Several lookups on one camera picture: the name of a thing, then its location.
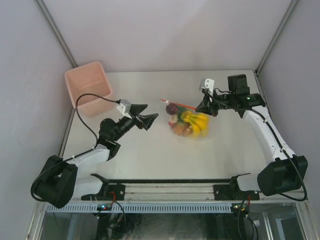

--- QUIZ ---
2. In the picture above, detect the grey slotted cable duct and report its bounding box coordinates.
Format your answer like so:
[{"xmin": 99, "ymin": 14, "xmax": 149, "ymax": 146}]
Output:
[{"xmin": 45, "ymin": 202, "xmax": 233, "ymax": 214}]

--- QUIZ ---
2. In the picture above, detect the pink plastic bin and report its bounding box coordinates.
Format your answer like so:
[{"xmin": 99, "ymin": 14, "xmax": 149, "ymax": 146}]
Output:
[{"xmin": 64, "ymin": 61, "xmax": 115, "ymax": 118}]

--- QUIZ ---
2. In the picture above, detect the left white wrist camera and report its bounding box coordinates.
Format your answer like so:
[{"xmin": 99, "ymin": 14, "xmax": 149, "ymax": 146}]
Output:
[{"xmin": 116, "ymin": 99, "xmax": 132, "ymax": 119}]

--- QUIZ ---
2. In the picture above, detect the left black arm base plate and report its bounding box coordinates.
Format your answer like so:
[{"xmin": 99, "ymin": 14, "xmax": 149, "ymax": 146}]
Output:
[{"xmin": 80, "ymin": 184, "xmax": 126, "ymax": 201}]

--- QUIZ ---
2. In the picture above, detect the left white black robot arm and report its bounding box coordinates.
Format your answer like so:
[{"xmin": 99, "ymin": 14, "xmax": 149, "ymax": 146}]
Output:
[{"xmin": 30, "ymin": 100, "xmax": 159, "ymax": 209}]

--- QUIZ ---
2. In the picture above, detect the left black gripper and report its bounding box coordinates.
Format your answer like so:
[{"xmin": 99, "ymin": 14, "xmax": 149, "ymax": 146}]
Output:
[{"xmin": 112, "ymin": 104, "xmax": 158, "ymax": 142}]

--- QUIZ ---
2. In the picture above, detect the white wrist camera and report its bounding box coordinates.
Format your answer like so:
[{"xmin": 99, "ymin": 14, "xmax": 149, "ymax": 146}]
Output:
[
  {"xmin": 199, "ymin": 78, "xmax": 215, "ymax": 96},
  {"xmin": 116, "ymin": 99, "xmax": 132, "ymax": 119}
]

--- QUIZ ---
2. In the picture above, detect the left black camera cable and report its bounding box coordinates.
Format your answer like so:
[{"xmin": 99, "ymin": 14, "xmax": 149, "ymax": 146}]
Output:
[{"xmin": 30, "ymin": 93, "xmax": 120, "ymax": 201}]

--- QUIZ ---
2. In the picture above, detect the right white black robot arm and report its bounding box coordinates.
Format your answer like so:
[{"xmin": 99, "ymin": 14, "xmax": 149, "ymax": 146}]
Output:
[{"xmin": 196, "ymin": 74, "xmax": 308, "ymax": 202}]

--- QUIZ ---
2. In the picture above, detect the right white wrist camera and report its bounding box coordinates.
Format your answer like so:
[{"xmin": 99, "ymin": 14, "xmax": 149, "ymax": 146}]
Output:
[{"xmin": 199, "ymin": 78, "xmax": 215, "ymax": 96}]

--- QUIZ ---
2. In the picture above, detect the purple fake onion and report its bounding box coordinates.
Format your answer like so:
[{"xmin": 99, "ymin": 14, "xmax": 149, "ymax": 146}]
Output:
[{"xmin": 165, "ymin": 103, "xmax": 179, "ymax": 116}]

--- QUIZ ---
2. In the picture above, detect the yellow fake banana bunch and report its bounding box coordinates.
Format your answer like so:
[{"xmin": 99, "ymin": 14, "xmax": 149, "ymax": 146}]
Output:
[{"xmin": 180, "ymin": 110, "xmax": 210, "ymax": 138}]

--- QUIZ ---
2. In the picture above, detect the aluminium rail frame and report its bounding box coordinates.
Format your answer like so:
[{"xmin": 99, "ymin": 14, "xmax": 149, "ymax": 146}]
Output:
[{"xmin": 36, "ymin": 181, "xmax": 308, "ymax": 203}]

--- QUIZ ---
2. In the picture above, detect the clear zip top bag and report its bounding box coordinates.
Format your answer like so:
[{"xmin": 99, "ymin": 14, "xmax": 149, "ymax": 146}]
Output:
[{"xmin": 160, "ymin": 98, "xmax": 210, "ymax": 140}]

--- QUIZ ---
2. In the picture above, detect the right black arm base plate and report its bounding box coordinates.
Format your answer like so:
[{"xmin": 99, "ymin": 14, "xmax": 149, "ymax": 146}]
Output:
[{"xmin": 213, "ymin": 184, "xmax": 260, "ymax": 201}]

